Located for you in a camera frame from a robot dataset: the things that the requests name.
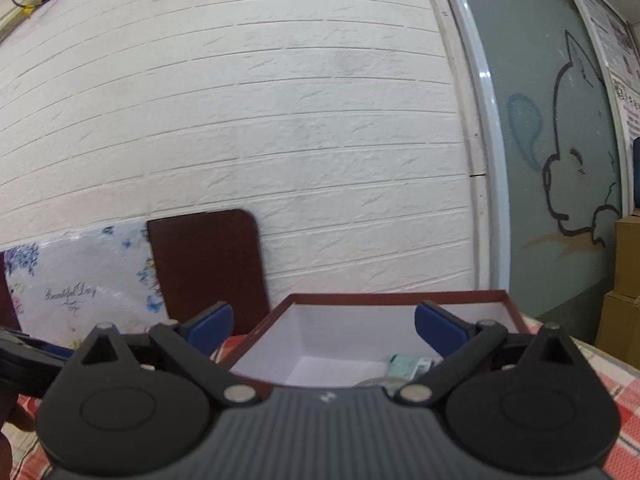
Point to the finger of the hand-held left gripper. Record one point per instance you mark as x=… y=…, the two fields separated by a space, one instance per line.
x=35 y=344

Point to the cardboard box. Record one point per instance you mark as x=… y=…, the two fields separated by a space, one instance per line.
x=629 y=255
x=620 y=330

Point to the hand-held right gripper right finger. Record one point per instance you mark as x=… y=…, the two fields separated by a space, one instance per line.
x=436 y=329

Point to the person's left hand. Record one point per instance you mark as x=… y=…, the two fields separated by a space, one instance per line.
x=17 y=417

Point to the red-brown box white inside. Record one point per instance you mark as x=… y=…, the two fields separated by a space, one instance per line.
x=325 y=340

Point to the dark blue object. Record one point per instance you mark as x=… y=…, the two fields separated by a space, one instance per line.
x=636 y=175

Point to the white door frame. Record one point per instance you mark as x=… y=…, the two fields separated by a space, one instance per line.
x=480 y=135

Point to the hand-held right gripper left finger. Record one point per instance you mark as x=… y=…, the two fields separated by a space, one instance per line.
x=216 y=324

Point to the floral printed board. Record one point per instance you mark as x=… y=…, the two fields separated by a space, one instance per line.
x=80 y=285

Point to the red checkered tablecloth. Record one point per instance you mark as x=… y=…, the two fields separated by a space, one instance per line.
x=625 y=392

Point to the frosted glass door cartoon drawing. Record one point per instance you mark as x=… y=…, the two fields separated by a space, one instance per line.
x=550 y=160

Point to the green and white packet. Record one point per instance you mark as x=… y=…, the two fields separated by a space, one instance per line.
x=411 y=366

